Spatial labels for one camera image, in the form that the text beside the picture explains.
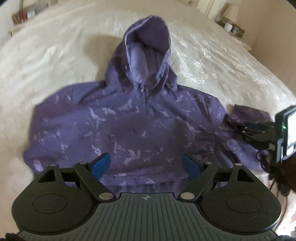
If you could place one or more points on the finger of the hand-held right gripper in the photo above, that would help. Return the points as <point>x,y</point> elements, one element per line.
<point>256,140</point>
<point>253,126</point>

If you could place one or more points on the cluttered wooden shelf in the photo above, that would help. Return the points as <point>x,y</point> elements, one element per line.
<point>23,17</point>

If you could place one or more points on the white jar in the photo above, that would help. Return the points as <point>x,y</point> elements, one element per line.
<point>228,26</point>

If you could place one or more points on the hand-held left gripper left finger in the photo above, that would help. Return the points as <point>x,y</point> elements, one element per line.
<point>101,165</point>

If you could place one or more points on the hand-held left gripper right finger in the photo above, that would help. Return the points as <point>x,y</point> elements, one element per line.
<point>190,165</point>

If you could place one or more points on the cluttered nightstand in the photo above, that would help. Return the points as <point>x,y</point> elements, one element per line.
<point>238,37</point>

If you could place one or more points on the person's right forearm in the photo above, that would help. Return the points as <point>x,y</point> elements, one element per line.
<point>285,173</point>

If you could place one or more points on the white table lamp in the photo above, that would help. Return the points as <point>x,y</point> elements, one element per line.
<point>231,12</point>

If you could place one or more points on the purple patterned hoodie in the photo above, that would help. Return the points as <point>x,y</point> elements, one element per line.
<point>138,120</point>

